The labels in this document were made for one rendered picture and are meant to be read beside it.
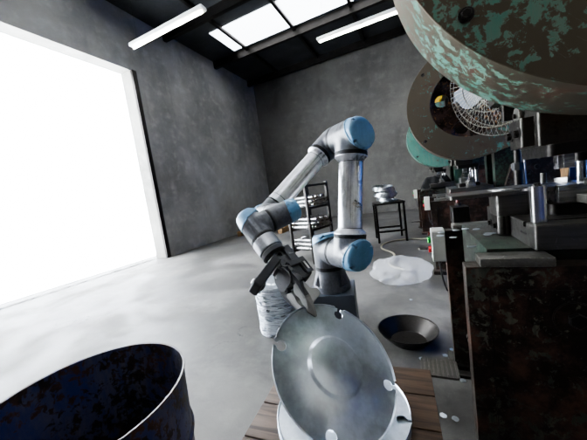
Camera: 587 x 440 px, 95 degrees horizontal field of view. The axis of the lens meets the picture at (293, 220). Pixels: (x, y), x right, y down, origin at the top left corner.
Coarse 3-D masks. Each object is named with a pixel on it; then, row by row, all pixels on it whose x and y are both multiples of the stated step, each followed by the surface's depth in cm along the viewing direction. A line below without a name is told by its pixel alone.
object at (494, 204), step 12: (468, 192) 88; (480, 192) 83; (492, 192) 78; (504, 192) 77; (516, 192) 76; (492, 204) 84; (504, 204) 79; (516, 204) 78; (528, 204) 77; (492, 216) 85; (504, 216) 79; (492, 228) 87; (504, 228) 80
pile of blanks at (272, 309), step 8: (256, 296) 169; (264, 296) 162; (272, 296) 161; (280, 296) 160; (264, 304) 163; (272, 304) 161; (280, 304) 161; (288, 304) 162; (264, 312) 166; (272, 312) 161; (280, 312) 161; (288, 312) 163; (264, 320) 167; (272, 320) 164; (280, 320) 162; (264, 328) 167; (272, 328) 163; (272, 336) 164
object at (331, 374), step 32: (288, 320) 62; (320, 320) 65; (352, 320) 69; (288, 352) 57; (320, 352) 59; (352, 352) 61; (384, 352) 65; (288, 384) 52; (320, 384) 54; (352, 384) 56; (320, 416) 50; (352, 416) 52; (384, 416) 54
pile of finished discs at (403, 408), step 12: (384, 384) 65; (396, 384) 64; (408, 408) 58; (288, 420) 59; (396, 420) 55; (408, 420) 56; (288, 432) 56; (300, 432) 56; (396, 432) 53; (408, 432) 52
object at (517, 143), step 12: (516, 108) 81; (516, 120) 77; (528, 120) 74; (540, 120) 71; (552, 120) 70; (564, 120) 69; (576, 120) 68; (516, 132) 76; (528, 132) 74; (540, 132) 71; (552, 132) 70; (564, 132) 69; (576, 132) 68; (516, 144) 79; (528, 144) 74; (540, 144) 72
